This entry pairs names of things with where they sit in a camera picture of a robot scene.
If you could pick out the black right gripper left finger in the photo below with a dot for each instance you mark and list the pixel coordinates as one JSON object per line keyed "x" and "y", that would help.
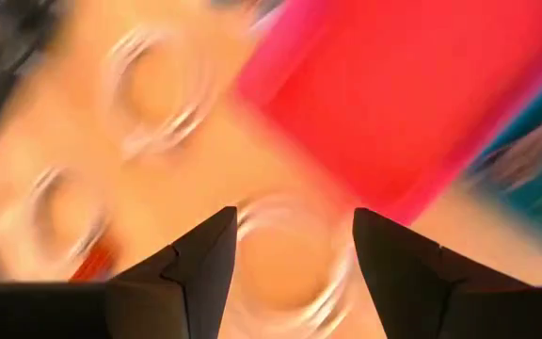
{"x": 181, "y": 292}

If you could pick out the pink plastic bin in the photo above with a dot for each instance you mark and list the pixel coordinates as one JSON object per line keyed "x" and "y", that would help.
{"x": 393, "y": 94}

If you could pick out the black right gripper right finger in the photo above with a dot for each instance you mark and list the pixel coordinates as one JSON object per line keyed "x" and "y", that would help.
{"x": 421, "y": 292}

